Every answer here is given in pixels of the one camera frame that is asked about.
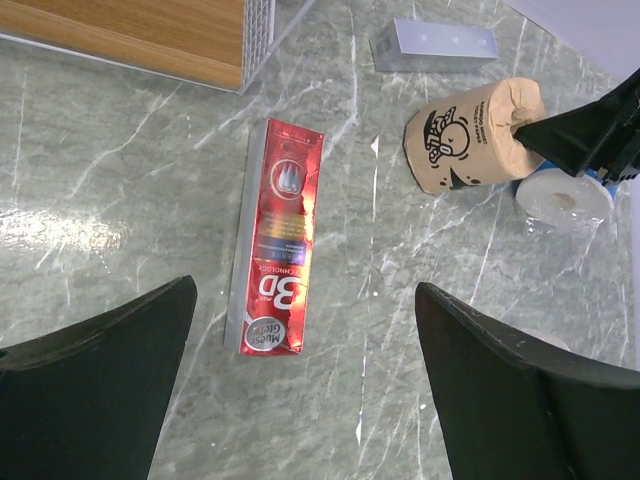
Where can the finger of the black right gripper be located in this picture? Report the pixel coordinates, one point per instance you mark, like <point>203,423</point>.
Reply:
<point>578,140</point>

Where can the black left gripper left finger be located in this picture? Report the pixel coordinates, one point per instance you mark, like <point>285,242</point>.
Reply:
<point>88,401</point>

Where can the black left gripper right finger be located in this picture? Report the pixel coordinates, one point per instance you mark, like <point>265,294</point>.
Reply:
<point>512,406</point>

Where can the blue paper towel roll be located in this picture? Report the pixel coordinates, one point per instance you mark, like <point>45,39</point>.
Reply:
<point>551,201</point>
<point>548,338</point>

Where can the brown paper towel roll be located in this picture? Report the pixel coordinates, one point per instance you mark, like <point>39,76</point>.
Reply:
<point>468,139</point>

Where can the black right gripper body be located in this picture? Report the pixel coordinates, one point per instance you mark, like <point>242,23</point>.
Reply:
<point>625,135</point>

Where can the grey rectangular box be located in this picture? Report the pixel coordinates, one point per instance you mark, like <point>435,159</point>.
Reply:
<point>413,46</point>

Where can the red toothpaste box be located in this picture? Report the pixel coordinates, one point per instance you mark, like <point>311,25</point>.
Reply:
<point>267,306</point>

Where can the white wire wooden shelf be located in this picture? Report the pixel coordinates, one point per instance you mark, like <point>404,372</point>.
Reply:
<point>222,44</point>

